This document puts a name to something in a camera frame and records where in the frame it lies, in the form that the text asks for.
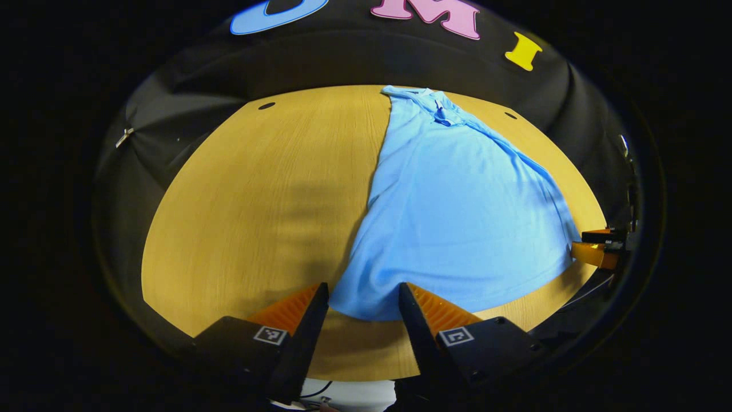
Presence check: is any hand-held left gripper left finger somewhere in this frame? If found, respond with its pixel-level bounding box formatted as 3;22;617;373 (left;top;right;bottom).
190;282;330;406

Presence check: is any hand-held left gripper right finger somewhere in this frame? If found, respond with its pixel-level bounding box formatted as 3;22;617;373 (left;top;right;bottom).
398;282;548;407

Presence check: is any light blue T-shirt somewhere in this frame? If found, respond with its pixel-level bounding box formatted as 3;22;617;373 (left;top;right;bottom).
329;85;583;322

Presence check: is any black backdrop cloth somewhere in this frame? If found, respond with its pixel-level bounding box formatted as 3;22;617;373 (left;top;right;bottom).
91;0;641;321

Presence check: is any thin black cable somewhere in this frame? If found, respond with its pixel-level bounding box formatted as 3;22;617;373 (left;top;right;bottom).
299;380;333;399

